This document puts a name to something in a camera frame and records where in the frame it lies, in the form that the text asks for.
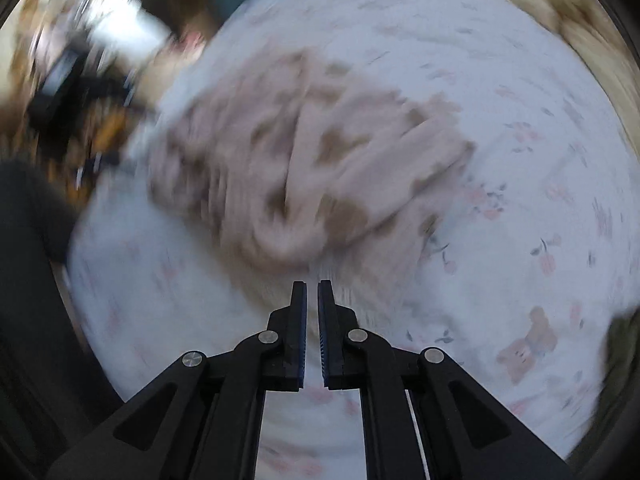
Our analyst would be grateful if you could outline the pink bear-print pants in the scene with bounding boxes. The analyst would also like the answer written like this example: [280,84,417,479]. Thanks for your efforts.
[147,50,476,266]

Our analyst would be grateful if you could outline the olive green garment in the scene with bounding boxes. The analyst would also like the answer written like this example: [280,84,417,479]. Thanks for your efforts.
[597,310,633,416]

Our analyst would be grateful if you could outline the white floral bed sheet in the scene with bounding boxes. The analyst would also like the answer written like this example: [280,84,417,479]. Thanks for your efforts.
[67,0,631,480]

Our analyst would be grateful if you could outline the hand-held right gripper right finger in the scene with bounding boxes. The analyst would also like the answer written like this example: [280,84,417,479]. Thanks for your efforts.
[317,280,576,480]

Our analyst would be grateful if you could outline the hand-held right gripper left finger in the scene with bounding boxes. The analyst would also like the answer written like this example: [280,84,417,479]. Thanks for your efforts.
[45,280,307,480]

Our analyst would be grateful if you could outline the cream bear-print quilt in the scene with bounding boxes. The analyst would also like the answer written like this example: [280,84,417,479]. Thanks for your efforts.
[470,0,626,111]

